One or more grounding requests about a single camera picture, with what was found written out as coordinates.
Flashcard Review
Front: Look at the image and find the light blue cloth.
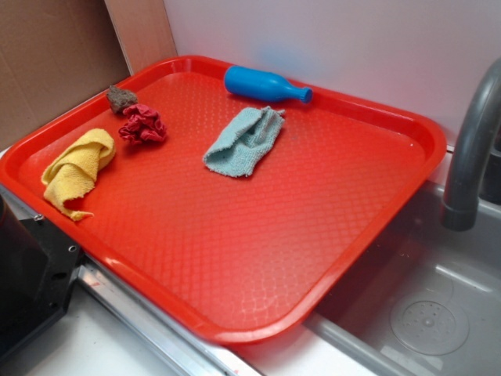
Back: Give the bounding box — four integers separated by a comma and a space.
203, 107, 286, 178

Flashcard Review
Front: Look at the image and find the crumpled red cloth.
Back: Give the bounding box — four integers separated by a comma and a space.
118, 103, 167, 145

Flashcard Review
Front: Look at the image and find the yellow cloth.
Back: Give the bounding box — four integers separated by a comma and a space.
41, 128, 116, 222

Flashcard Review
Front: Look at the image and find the red plastic tray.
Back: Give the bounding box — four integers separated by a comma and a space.
1, 56, 446, 344

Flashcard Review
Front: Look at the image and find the blue plastic bottle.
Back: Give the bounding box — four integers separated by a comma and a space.
223, 66, 313, 103

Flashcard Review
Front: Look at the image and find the brown stone-like sponge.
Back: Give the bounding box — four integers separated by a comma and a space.
106, 85, 139, 114

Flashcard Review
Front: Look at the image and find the grey toy sink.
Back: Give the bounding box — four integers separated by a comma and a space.
236, 184, 500, 375

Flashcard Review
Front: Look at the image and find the grey faucet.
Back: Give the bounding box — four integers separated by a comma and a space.
441, 60, 500, 231

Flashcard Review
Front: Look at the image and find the brown cardboard panel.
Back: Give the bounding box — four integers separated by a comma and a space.
1, 1, 177, 149

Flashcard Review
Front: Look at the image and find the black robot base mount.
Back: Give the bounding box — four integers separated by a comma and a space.
1, 199, 82, 362

